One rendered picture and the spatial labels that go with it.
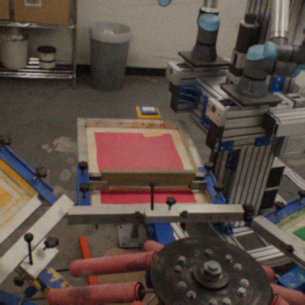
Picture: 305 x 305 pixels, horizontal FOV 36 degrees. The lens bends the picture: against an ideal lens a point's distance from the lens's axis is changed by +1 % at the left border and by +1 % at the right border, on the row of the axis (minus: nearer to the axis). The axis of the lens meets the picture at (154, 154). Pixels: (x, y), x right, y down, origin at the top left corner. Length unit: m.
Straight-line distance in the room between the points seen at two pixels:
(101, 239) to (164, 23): 3.12
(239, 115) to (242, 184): 0.69
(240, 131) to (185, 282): 1.33
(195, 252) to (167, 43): 4.61
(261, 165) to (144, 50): 3.11
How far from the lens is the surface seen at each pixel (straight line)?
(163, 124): 2.54
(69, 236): 3.24
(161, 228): 1.73
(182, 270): 1.20
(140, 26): 5.59
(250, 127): 2.42
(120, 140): 2.40
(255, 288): 1.21
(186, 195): 2.06
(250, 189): 2.98
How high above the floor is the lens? 2.15
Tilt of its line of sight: 31 degrees down
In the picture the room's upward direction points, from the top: 7 degrees clockwise
